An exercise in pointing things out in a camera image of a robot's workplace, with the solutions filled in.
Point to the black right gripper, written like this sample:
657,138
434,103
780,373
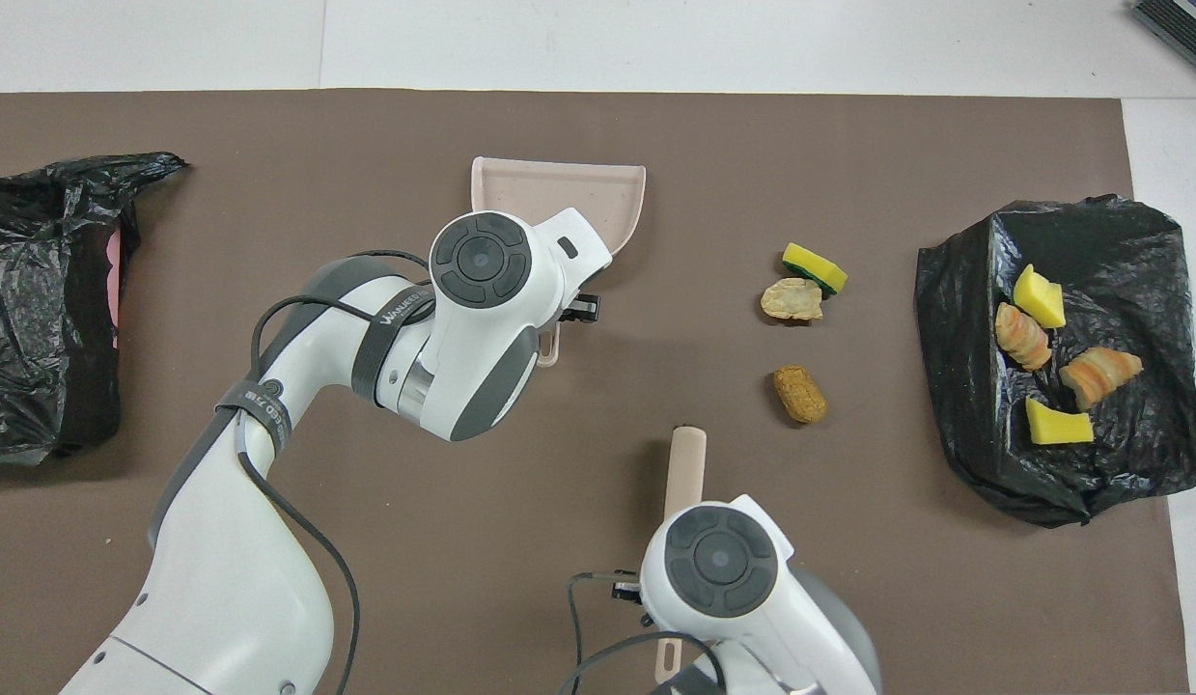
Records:
631,589

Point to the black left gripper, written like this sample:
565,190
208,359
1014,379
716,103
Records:
568,311

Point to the beige plastic dustpan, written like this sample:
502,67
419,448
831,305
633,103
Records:
559,188

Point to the beige hand brush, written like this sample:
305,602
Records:
684,473

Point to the beige croissant chunk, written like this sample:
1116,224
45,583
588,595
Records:
791,299
1095,375

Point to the yellow sponge with green pad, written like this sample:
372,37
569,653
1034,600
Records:
810,261

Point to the brown breaded nugget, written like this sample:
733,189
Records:
800,394

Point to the golden brown croissant piece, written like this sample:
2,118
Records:
1022,338

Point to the small yellow sponge piece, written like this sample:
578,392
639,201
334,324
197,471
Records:
1039,299

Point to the notched yellow sponge piece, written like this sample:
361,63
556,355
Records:
1056,425

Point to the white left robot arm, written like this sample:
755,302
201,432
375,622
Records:
482,338

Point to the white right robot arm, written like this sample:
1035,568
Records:
723,569

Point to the pink plastic bin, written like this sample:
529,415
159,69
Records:
116,280

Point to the black plastic trash bag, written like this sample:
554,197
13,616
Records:
1138,270
38,290

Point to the brown table mat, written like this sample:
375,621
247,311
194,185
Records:
366,145

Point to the dark grey ribbed panel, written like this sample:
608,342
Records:
1182,24

